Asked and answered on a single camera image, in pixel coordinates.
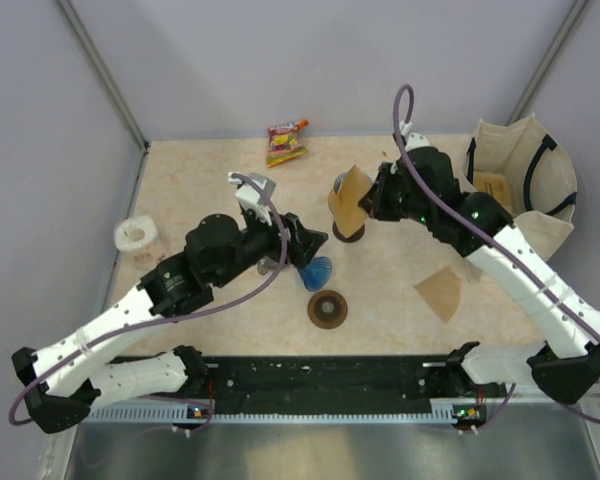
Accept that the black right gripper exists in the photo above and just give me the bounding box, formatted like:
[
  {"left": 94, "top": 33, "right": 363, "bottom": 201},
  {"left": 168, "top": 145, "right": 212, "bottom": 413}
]
[{"left": 359, "top": 162, "right": 434, "bottom": 227}]

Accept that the brown paper coffee filter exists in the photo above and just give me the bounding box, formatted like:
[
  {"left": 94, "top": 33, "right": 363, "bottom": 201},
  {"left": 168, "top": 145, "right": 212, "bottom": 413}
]
[{"left": 328, "top": 165, "right": 373, "bottom": 241}]

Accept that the blue glass dripper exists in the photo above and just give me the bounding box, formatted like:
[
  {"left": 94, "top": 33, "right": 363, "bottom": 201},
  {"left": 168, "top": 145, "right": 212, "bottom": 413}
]
[
  {"left": 333, "top": 172, "right": 348, "bottom": 194},
  {"left": 295, "top": 256, "right": 333, "bottom": 292}
]

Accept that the dark wooden dripper ring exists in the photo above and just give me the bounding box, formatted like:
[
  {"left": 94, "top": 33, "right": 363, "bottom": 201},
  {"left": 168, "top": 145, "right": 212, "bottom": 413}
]
[{"left": 307, "top": 289, "right": 350, "bottom": 331}]

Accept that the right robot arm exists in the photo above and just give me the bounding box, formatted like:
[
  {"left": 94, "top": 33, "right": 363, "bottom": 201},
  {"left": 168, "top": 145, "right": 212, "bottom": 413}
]
[{"left": 359, "top": 146, "right": 600, "bottom": 405}]

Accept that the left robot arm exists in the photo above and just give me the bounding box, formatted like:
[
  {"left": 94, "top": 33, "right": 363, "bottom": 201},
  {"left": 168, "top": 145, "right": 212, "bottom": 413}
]
[{"left": 12, "top": 211, "right": 328, "bottom": 434}]

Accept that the brown paper filter right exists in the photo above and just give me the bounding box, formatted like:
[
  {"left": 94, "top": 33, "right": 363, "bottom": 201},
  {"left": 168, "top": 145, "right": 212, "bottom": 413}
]
[{"left": 415, "top": 266, "right": 462, "bottom": 323}]

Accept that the black tumbler with red lid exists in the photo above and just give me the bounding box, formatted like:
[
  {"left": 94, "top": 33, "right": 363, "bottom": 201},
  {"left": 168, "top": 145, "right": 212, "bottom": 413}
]
[{"left": 331, "top": 222, "right": 368, "bottom": 245}]

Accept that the grey glass pitcher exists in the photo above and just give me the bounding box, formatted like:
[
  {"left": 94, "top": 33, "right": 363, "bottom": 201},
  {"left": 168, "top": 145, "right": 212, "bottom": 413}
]
[{"left": 256, "top": 257, "right": 287, "bottom": 276}]

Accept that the colourful snack packet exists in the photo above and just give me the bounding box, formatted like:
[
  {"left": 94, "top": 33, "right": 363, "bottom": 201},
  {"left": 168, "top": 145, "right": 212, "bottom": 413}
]
[{"left": 266, "top": 119, "right": 310, "bottom": 168}]

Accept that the brown box in bag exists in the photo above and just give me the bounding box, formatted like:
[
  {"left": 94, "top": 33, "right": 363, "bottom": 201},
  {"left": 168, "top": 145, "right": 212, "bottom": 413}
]
[{"left": 472, "top": 171, "right": 513, "bottom": 215}]

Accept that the cream canvas tote bag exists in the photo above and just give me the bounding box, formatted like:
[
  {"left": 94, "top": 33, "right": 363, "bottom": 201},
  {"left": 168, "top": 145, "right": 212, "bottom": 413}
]
[{"left": 452, "top": 115, "right": 577, "bottom": 260}]

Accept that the white toilet paper roll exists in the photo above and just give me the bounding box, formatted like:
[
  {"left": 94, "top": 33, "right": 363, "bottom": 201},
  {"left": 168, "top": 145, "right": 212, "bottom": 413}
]
[{"left": 113, "top": 215, "right": 170, "bottom": 271}]

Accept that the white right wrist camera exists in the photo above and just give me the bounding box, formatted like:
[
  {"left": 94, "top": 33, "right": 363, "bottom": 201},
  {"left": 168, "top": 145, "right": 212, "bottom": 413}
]
[{"left": 399, "top": 121, "right": 431, "bottom": 152}]

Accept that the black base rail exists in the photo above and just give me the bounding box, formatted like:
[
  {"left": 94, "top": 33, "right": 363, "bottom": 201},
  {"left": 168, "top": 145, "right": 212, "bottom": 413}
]
[{"left": 144, "top": 353, "right": 486, "bottom": 416}]

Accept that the grey slotted cable duct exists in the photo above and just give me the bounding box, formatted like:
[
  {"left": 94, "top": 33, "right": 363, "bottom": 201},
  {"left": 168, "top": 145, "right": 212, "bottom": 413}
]
[{"left": 85, "top": 402, "right": 211, "bottom": 424}]

